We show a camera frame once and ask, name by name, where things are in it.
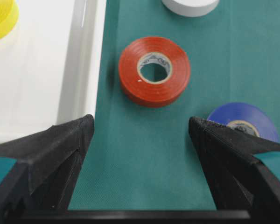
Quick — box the blue tape roll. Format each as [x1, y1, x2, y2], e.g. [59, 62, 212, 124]
[207, 102, 280, 142]

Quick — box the yellow tape roll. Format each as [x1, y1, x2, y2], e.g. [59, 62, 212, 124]
[0, 0, 19, 39]

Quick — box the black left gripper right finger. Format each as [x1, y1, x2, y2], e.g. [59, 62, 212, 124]
[189, 117, 280, 224]

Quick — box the white tape roll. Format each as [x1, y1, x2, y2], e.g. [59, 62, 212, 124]
[162, 0, 220, 17]

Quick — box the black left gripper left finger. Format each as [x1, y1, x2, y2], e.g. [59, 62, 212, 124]
[0, 114, 94, 224]

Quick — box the white plastic case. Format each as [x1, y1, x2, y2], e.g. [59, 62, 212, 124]
[0, 0, 106, 143]

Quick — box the red tape roll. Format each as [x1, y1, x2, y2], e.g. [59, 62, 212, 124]
[118, 36, 191, 108]

